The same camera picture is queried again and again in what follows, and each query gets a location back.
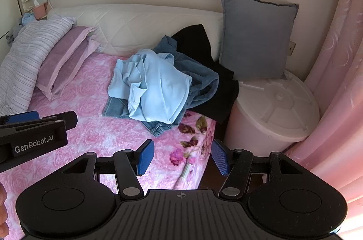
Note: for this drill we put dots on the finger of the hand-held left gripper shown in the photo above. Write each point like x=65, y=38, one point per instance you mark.
x=24, y=116
x=68, y=120

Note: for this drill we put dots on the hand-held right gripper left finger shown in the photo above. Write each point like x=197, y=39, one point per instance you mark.
x=146, y=157

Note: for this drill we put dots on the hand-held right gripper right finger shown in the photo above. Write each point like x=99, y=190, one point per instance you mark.
x=221, y=157

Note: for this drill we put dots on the light blue sweatshirt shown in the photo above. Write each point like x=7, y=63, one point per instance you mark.
x=158, y=86

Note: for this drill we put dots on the person's left hand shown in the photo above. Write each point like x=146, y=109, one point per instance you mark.
x=2, y=214

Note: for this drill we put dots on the pink floral blanket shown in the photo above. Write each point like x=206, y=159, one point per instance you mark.
x=93, y=132

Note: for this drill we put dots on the striped grey duvet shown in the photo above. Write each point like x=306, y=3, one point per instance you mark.
x=25, y=58

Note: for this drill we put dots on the pink pillow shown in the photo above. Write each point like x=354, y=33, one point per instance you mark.
x=62, y=58

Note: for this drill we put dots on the white plastic bin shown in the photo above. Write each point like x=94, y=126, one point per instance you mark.
x=278, y=103

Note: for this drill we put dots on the blue jeans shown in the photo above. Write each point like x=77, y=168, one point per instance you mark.
x=201, y=81

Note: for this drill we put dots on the blue cloth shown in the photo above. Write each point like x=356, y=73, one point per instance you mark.
x=27, y=19

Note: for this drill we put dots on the black garment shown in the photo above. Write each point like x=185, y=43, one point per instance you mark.
x=195, y=41

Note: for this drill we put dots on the white padded headboard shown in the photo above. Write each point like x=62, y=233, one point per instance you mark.
x=141, y=24

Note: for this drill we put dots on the grey cushion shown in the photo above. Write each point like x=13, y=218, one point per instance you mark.
x=255, y=35

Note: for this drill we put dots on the pink curtain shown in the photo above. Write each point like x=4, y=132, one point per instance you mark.
x=334, y=72

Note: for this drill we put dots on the wall socket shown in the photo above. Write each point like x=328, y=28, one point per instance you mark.
x=292, y=48

